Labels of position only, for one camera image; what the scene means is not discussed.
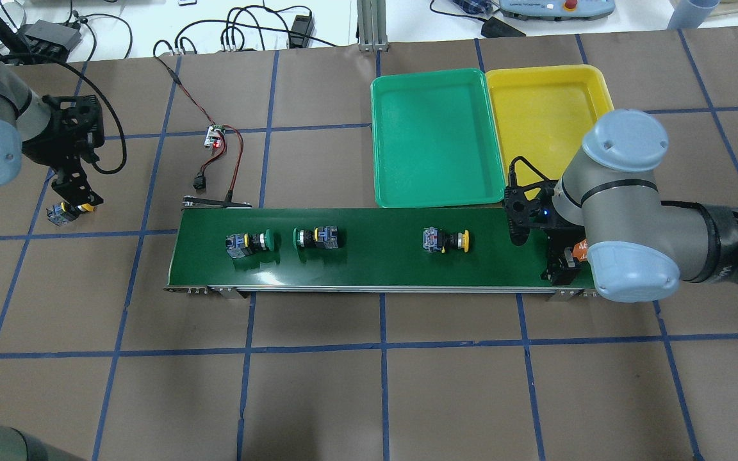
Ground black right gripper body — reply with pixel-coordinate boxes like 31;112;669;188
503;180;585;247

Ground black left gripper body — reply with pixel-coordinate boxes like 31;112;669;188
22;95;104;175

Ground yellow push button switch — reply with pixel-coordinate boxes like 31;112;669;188
45;201;97;227

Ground green push button switch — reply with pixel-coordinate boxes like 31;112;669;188
292;225;340;249

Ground orange cylinder marked 4680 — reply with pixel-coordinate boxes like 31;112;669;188
571;239;589;263

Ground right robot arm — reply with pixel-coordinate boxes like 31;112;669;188
503;109;738;303

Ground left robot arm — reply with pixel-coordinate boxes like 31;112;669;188
0;62;104;212

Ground green conveyor belt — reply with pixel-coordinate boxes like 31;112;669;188
164;206;598;298

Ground black power strip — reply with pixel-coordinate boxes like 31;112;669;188
17;20;82;62

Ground yellow plastic tray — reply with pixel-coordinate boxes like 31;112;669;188
484;64;614;180

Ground green plastic tray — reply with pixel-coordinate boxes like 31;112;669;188
371;68;505;208

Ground small motor controller board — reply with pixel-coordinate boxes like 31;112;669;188
203;124;226;149

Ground teach pendant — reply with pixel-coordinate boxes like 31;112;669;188
498;1;616;22

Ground black power adapter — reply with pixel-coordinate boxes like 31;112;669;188
288;13;314;49

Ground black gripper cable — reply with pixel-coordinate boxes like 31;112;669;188
0;54;127;175

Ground black inline cable switch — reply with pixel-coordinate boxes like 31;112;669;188
193;170;207;191

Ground red black power cable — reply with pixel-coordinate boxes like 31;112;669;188
152;56;244;207

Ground aluminium frame post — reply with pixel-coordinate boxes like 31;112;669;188
357;0;389;53

